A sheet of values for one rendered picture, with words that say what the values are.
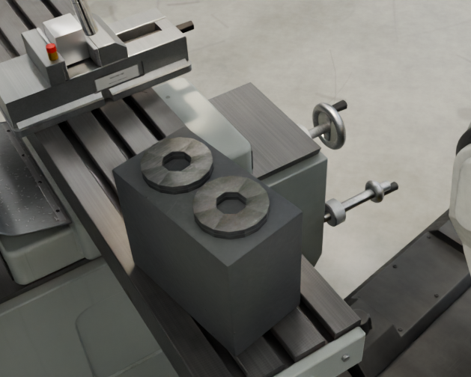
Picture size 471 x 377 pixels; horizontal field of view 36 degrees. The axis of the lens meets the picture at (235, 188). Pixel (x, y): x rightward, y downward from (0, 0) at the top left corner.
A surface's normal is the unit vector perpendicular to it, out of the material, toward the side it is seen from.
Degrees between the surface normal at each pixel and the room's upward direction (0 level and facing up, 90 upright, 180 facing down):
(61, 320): 90
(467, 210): 90
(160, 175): 0
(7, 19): 0
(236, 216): 0
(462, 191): 90
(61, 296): 90
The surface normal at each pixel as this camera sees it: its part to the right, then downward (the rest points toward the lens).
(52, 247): 0.52, 0.59
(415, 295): -0.05, -0.70
